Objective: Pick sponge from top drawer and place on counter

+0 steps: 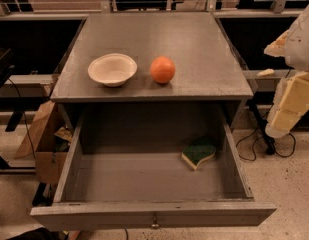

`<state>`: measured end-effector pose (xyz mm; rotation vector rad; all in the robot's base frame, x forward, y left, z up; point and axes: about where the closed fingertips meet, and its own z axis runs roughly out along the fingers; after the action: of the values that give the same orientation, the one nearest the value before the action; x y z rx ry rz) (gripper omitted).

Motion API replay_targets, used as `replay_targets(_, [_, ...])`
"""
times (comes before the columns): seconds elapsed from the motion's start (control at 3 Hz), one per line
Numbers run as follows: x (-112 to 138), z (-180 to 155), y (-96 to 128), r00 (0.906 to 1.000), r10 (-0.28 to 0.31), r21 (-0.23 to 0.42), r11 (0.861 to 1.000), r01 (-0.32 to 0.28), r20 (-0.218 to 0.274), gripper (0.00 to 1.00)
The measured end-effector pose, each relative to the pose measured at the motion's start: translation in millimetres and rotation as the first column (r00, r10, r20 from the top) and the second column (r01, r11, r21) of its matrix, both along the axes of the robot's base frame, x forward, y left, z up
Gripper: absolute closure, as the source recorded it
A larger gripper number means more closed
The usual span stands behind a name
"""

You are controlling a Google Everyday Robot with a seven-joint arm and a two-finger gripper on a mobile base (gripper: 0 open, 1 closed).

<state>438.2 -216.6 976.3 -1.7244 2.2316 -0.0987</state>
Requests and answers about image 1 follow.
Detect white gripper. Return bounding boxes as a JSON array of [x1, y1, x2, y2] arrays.
[[264, 4, 309, 138]]

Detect green and yellow sponge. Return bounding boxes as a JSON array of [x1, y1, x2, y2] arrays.
[[181, 137, 216, 170]]

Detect grey cabinet with counter top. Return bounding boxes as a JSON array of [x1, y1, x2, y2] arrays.
[[51, 12, 252, 128]]

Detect open grey top drawer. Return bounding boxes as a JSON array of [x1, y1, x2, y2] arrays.
[[31, 102, 276, 230]]

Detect metal drawer knob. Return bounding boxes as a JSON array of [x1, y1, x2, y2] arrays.
[[150, 215, 160, 230]]

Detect small yellow foam piece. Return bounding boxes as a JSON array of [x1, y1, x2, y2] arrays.
[[257, 68, 275, 77]]

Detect orange ball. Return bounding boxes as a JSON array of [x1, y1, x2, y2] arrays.
[[150, 56, 176, 84]]

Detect white paper bowl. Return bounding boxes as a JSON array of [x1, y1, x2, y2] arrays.
[[88, 53, 137, 87]]

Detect brown cardboard box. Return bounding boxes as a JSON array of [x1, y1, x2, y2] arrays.
[[14, 101, 67, 184]]

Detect black equipment at left edge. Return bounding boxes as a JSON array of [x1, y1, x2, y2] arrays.
[[0, 47, 13, 88]]

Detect black floor cable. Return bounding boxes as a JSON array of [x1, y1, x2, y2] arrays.
[[235, 127, 297, 162]]

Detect thin black left cable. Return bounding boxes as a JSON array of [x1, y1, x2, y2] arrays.
[[7, 77, 37, 160]]

